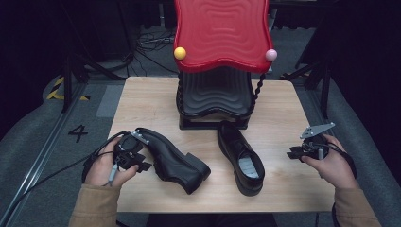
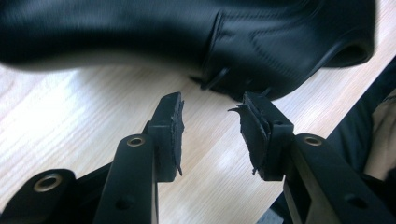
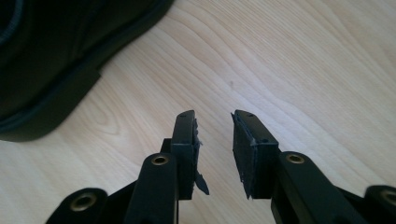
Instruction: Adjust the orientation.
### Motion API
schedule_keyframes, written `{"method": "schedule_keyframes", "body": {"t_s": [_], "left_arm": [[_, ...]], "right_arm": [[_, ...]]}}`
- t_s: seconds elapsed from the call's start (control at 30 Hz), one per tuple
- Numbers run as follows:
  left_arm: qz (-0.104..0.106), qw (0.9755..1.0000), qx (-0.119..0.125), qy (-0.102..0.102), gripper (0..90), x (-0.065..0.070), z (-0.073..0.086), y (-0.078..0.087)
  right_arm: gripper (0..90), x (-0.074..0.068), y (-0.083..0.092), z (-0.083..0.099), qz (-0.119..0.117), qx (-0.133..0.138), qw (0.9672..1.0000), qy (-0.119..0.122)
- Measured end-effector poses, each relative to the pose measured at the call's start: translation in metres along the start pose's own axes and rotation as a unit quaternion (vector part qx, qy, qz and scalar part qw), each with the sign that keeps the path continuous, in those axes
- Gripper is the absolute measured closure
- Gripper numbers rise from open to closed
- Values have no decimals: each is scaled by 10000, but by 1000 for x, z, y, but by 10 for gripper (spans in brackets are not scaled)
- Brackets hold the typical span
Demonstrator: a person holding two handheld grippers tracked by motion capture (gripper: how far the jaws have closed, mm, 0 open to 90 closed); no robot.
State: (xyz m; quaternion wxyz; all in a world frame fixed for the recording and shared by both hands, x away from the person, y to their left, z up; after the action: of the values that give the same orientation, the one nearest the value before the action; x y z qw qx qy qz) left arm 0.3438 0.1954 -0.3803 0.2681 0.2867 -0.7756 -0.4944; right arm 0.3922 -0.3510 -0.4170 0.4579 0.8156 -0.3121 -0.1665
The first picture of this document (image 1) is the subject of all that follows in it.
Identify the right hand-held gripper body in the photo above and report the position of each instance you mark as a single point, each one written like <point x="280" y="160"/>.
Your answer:
<point x="315" y="143"/>

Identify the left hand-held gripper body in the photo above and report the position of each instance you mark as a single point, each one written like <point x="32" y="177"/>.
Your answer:
<point x="127" y="145"/>

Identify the black leather shoe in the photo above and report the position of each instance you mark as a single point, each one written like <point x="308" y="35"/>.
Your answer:
<point x="171" y="162"/>
<point x="235" y="143"/>

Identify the red and black shoe rack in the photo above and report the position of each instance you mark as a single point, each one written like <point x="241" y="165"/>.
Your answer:
<point x="222" y="34"/>

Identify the person's right hand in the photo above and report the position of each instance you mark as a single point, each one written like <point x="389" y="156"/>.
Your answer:
<point x="337" y="168"/>

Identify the person's left hand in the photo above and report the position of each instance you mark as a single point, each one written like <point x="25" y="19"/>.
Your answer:
<point x="101" y="167"/>

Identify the black tripod stand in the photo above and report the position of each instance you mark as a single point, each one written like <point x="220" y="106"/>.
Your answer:
<point x="66" y="82"/>
<point x="324" y="88"/>

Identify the yellow and black floor tape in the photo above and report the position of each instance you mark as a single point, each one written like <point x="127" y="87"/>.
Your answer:
<point x="54" y="94"/>

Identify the metal floor rail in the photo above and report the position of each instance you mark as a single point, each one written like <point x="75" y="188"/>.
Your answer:
<point x="41" y="159"/>

